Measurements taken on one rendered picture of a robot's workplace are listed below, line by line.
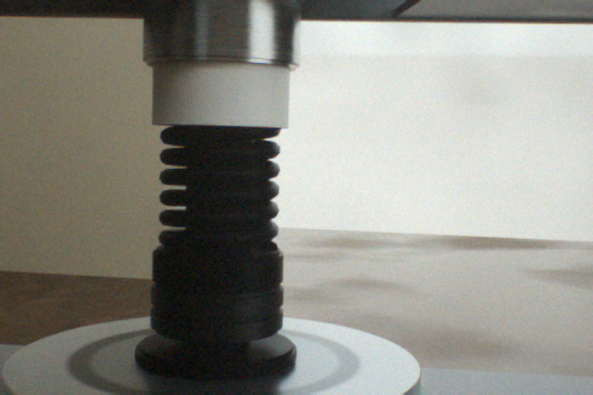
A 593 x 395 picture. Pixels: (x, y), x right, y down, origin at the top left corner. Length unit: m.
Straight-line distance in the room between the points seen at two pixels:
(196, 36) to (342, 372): 0.18
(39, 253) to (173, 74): 5.60
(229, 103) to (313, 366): 0.14
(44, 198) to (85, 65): 0.98
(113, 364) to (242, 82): 0.16
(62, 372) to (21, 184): 5.59
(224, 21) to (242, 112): 0.04
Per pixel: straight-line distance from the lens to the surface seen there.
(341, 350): 0.45
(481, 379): 0.62
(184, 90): 0.39
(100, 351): 0.45
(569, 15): 0.50
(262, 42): 0.39
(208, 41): 0.38
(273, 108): 0.40
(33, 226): 5.98
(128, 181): 5.66
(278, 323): 0.42
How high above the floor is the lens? 0.98
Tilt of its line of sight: 4 degrees down
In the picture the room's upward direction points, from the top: 1 degrees clockwise
